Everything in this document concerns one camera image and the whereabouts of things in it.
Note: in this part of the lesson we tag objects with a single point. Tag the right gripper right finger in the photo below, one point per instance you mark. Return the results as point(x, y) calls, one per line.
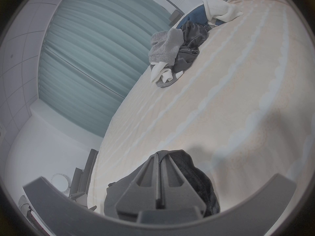
point(179, 193)

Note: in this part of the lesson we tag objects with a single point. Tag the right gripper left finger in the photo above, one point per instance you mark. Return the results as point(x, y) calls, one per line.
point(140, 193)

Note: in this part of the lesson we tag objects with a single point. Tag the black T-shirt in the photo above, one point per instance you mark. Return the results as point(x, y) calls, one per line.
point(196, 181)

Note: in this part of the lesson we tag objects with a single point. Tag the bed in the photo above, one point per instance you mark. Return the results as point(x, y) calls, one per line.
point(233, 95)

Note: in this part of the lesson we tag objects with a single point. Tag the pile of clothes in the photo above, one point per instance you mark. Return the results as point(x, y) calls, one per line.
point(167, 45)

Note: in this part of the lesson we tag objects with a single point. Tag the round white ceiling lamp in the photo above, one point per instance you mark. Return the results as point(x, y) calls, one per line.
point(60, 182)

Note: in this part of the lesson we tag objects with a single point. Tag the blue-green curtain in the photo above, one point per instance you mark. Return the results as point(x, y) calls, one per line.
point(93, 58)

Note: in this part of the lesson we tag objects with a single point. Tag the grey bedside table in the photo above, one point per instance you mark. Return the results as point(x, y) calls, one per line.
point(176, 16)

